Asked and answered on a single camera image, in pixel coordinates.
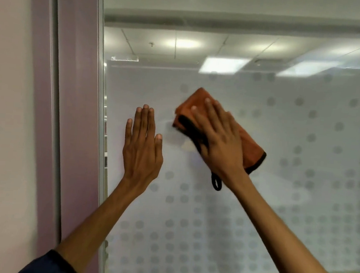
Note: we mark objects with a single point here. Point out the person's right middle finger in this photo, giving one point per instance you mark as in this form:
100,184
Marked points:
210,112

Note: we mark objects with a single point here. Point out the person's left hand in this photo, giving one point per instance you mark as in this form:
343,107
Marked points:
141,156

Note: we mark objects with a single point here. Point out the person's right forearm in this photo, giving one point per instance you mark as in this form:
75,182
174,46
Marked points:
283,242

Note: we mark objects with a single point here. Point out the person's left middle finger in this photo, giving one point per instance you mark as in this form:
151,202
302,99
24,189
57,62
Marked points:
144,121

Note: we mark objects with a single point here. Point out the dark blue sleeve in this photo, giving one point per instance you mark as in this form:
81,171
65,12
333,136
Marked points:
48,266

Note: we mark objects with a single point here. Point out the person's left thumb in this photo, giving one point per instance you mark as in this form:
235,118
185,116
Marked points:
158,148

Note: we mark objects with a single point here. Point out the person's left little finger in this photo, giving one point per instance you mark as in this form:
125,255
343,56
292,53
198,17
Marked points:
128,132

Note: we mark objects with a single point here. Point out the person's left forearm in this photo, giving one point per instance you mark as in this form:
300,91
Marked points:
101,222

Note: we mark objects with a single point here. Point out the clear hanging ceiling sign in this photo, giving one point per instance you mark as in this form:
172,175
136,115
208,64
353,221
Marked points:
124,58

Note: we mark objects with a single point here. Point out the dotted frosted glass panel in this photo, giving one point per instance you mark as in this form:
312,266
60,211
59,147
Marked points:
288,187

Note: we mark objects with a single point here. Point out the person's right hand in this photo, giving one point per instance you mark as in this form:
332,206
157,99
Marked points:
222,147

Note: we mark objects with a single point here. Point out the orange cloth with black trim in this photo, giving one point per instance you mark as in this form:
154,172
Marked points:
192,100

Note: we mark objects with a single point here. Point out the rectangular ceiling light panel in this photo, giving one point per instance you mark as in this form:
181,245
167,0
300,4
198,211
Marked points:
308,68
224,65

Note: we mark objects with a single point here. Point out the pale pink door frame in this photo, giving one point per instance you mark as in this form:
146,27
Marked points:
77,102

